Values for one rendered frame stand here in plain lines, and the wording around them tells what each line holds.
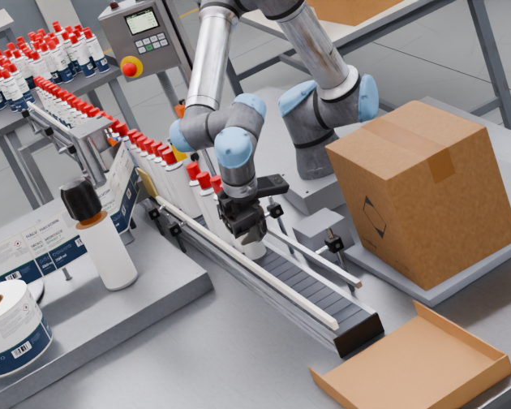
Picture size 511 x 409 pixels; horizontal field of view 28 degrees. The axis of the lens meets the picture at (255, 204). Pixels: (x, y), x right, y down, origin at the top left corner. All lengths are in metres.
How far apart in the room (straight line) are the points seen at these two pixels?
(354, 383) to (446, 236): 0.37
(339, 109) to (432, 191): 0.59
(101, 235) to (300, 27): 0.70
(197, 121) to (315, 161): 0.56
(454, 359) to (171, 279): 0.86
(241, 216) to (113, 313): 0.47
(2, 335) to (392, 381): 0.96
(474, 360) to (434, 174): 0.38
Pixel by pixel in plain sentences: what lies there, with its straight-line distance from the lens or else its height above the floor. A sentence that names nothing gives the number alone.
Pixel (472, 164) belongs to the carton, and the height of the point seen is 1.06.
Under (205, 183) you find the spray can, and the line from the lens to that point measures 2.48.
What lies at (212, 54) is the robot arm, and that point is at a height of 1.37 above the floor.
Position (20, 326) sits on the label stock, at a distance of 2.46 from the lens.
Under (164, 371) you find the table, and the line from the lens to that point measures 2.29.
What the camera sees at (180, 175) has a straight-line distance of 2.75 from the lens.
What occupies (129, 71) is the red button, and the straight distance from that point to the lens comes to 2.69.
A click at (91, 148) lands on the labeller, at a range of 3.05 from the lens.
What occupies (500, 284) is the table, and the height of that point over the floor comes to 0.83.
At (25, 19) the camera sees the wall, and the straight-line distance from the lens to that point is 10.29.
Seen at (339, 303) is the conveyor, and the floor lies 0.88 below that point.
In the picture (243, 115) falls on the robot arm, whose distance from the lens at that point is 2.14.
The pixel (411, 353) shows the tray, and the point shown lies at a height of 0.83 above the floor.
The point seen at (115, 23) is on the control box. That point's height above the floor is 1.45.
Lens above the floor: 1.96
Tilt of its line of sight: 23 degrees down
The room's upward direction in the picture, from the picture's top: 23 degrees counter-clockwise
